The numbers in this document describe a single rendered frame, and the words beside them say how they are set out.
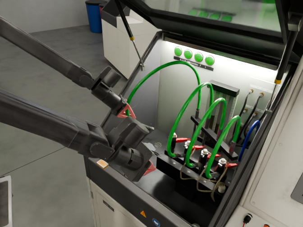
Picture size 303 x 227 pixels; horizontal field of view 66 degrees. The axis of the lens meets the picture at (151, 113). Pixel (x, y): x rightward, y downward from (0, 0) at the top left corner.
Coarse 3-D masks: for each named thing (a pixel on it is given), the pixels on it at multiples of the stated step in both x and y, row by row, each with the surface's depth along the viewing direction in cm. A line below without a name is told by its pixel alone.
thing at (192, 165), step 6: (216, 102) 84; (222, 102) 90; (210, 108) 82; (204, 114) 82; (222, 114) 97; (204, 120) 81; (222, 120) 99; (198, 126) 81; (222, 126) 101; (198, 132) 80; (192, 138) 81; (216, 138) 105; (192, 144) 81; (186, 156) 83; (186, 162) 84; (198, 162) 96
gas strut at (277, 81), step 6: (294, 36) 59; (288, 42) 61; (288, 48) 62; (288, 54) 64; (282, 60) 66; (282, 66) 68; (282, 72) 70; (276, 78) 72; (276, 84) 75; (270, 102) 82
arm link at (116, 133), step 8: (128, 120) 59; (136, 120) 62; (120, 128) 59; (128, 128) 58; (136, 128) 58; (144, 128) 60; (112, 136) 59; (120, 136) 57; (128, 136) 58; (136, 136) 58; (144, 136) 60; (96, 144) 53; (104, 144) 55; (112, 144) 57; (128, 144) 58; (136, 144) 59; (96, 152) 54; (104, 152) 55; (112, 152) 56; (104, 160) 56
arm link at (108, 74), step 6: (108, 66) 89; (102, 72) 88; (108, 72) 89; (114, 72) 88; (84, 78) 85; (90, 78) 86; (96, 78) 88; (102, 78) 89; (108, 78) 88; (114, 78) 89; (84, 84) 86; (90, 84) 86; (108, 84) 89; (114, 84) 90
